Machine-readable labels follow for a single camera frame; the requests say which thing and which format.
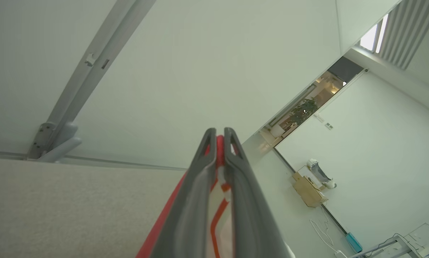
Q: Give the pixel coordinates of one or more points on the cardboard box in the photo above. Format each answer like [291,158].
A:
[307,193]

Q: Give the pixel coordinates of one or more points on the grey slatted window blind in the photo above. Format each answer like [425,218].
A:
[408,28]

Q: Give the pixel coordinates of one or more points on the red and white striped shirt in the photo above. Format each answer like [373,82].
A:
[222,233]

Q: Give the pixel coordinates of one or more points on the bright window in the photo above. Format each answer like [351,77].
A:
[369,37]

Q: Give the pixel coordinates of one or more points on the green potted plant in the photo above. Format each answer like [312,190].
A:
[302,111]

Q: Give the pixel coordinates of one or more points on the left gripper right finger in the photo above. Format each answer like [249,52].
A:
[250,222]

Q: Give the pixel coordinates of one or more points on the white countertop appliance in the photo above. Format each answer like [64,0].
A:
[320,172]

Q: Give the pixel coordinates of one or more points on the grey partition post with plate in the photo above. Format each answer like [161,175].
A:
[92,68]

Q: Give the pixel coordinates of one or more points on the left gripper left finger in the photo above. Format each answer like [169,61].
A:
[189,215]

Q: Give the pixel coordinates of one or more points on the white desk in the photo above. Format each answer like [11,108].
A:
[419,236]

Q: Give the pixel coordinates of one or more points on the teal box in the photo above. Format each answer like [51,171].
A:
[353,243]

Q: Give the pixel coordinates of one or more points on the white wall switch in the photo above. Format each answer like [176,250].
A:
[329,126]

